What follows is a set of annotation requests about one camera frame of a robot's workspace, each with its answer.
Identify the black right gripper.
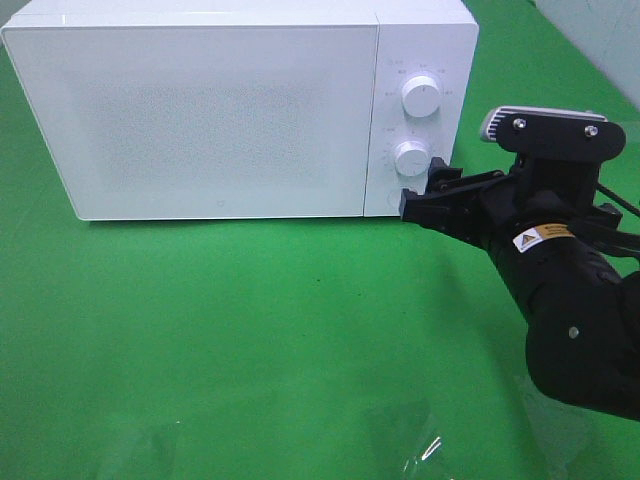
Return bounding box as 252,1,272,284
399,156,590,265

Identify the white round knob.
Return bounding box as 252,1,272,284
393,141,431,177
401,74,441,118

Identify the round door release button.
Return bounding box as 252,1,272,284
387,188,402,215

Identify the white microwave door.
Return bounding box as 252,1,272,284
3,26,377,220

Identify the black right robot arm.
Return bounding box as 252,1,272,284
399,159,639,420

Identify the white microwave oven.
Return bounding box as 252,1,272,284
1,1,479,217

